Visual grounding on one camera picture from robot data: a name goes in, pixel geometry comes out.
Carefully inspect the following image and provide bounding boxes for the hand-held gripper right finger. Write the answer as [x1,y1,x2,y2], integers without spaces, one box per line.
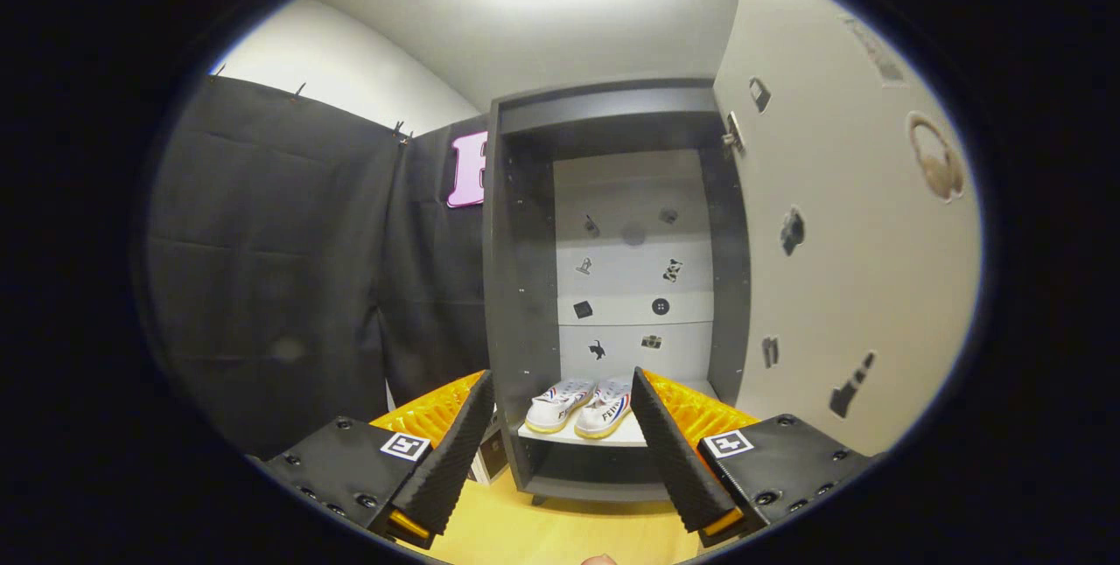
[630,366,876,548]

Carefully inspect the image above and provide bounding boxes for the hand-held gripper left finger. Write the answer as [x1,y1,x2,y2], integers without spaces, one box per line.
[262,370,496,548]

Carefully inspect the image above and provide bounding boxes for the white shoe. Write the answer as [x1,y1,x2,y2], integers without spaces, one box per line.
[574,377,634,441]
[525,379,598,435]

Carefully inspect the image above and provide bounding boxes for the white book with dark cover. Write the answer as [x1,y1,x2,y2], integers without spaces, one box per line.
[471,408,510,485]

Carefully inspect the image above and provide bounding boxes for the black backdrop cloth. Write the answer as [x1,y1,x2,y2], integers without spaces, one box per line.
[144,75,491,461]

